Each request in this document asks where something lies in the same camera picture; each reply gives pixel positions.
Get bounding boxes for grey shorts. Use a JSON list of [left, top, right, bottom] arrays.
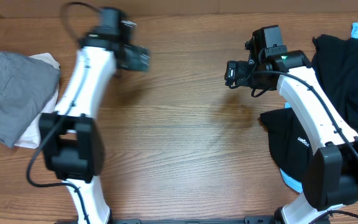
[[0, 51, 60, 149]]

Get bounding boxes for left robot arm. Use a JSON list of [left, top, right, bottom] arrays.
[[34, 7, 150, 223]]

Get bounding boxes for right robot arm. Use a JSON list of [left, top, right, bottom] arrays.
[[224, 25, 358, 223]]

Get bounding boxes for black polo shirt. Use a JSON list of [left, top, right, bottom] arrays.
[[260, 35, 358, 192]]

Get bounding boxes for folded white shorts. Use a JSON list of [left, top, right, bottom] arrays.
[[0, 52, 61, 149]]

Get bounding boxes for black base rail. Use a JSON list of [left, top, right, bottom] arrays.
[[107, 215, 280, 224]]

